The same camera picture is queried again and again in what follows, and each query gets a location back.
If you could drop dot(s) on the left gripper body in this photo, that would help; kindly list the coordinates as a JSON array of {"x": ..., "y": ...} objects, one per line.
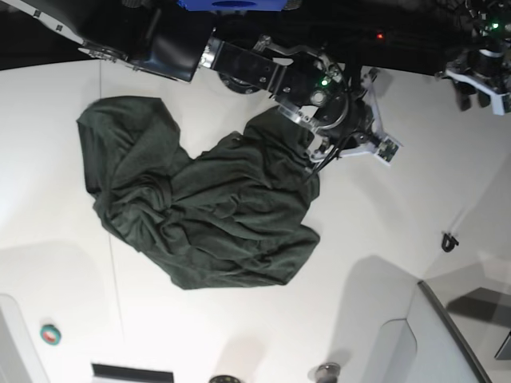
[{"x": 487, "y": 70}]

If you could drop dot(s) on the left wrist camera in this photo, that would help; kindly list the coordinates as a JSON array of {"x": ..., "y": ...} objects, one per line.
[{"x": 501, "y": 104}]

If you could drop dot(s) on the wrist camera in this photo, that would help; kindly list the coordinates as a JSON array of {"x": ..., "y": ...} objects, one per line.
[
  {"x": 501, "y": 104},
  {"x": 387, "y": 149}
]

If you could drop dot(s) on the grey round knob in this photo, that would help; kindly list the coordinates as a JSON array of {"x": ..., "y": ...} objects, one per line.
[{"x": 327, "y": 373}]

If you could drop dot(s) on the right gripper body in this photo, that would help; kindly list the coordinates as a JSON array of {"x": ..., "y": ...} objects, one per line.
[{"x": 361, "y": 132}]

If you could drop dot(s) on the blue mount plate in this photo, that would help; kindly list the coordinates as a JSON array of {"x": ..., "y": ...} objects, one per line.
[{"x": 218, "y": 5}]

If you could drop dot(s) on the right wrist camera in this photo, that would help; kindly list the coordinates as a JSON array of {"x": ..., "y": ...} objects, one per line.
[{"x": 387, "y": 149}]

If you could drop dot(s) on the black round dial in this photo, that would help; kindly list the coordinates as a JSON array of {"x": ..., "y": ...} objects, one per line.
[{"x": 224, "y": 379}]

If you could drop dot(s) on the black clip on table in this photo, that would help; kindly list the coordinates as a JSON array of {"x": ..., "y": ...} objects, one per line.
[{"x": 449, "y": 241}]

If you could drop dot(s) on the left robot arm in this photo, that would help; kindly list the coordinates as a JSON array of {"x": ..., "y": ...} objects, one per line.
[{"x": 490, "y": 21}]

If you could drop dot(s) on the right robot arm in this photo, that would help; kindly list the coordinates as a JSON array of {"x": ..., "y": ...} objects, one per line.
[{"x": 165, "y": 39}]

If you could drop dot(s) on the dark green t-shirt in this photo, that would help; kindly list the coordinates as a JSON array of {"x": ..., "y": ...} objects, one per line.
[{"x": 230, "y": 217}]

